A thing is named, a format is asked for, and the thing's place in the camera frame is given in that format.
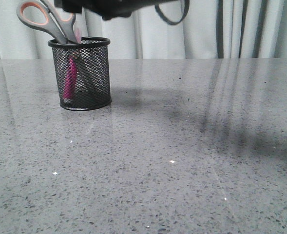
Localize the black mesh pen cup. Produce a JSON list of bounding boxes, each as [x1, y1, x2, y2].
[[48, 37, 112, 111]]

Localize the black cable loop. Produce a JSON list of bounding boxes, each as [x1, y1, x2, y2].
[[154, 0, 191, 26]]

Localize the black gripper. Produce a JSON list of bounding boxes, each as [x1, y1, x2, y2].
[[54, 0, 168, 20]]

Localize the light grey curtain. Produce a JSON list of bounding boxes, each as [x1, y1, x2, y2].
[[0, 0, 287, 59]]

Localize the grey orange scissors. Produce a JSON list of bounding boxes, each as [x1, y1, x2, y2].
[[16, 0, 78, 44]]

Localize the pink highlighter pen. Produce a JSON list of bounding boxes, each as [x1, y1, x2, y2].
[[62, 27, 82, 104]]

